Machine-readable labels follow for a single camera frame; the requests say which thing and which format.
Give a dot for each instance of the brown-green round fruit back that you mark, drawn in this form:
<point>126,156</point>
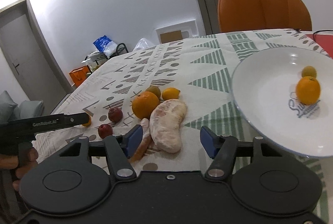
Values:
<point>155,90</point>

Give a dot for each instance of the white enamel plate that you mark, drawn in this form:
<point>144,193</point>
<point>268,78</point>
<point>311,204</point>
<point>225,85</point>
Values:
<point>264,90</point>

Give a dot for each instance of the clear plastic bag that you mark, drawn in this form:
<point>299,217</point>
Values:
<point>143,43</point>

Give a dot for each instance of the orange leather chair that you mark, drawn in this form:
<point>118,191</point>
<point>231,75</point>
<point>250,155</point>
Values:
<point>247,15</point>

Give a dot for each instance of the peeled pomelo segment large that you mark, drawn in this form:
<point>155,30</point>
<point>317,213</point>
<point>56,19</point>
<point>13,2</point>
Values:
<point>165,122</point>

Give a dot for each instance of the red cartoon mat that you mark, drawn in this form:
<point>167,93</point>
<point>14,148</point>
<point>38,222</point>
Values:
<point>320,42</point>

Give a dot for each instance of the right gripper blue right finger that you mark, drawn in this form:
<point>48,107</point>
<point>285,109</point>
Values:
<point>223,152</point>

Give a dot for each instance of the grey sofa cushion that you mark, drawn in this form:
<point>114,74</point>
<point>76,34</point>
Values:
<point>12,111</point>

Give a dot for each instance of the grey side door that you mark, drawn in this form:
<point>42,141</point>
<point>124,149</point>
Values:
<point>29,57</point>

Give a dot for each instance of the blue white plastic bag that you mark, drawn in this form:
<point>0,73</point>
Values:
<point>105,45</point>

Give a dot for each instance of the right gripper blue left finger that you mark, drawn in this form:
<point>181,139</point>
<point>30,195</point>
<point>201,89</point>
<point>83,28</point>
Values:
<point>119,150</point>

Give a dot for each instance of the patterned white tablecloth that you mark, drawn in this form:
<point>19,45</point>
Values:
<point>201,68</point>

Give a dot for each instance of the brown-green round fruit front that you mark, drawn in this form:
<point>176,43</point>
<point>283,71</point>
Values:
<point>309,71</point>

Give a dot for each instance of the peeled orange pomelo segment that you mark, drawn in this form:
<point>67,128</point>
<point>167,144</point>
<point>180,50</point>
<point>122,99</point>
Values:
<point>145,143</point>

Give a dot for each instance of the large orange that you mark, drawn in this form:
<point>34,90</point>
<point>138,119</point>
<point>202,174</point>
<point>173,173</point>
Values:
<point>144,104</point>

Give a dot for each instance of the medium orange front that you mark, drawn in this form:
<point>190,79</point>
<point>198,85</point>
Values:
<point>308,90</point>

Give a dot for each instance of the person's left hand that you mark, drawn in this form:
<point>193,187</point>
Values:
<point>12,163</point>

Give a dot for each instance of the brown-green round fruit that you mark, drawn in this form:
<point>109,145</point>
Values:
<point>155,90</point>
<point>309,71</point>

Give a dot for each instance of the small orange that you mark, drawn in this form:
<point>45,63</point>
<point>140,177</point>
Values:
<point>87,124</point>

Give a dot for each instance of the orange box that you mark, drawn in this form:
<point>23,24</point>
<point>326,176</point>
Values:
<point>79,75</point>

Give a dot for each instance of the black metal rack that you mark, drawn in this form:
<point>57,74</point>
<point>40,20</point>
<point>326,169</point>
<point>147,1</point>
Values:
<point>96,58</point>

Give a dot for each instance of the small yellow lemon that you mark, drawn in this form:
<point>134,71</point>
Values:
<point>170,93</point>

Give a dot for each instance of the red apple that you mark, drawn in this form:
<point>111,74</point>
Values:
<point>115,114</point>
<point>105,130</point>

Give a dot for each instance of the white foam packaging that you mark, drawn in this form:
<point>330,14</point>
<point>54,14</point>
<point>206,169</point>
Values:
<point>176,32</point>

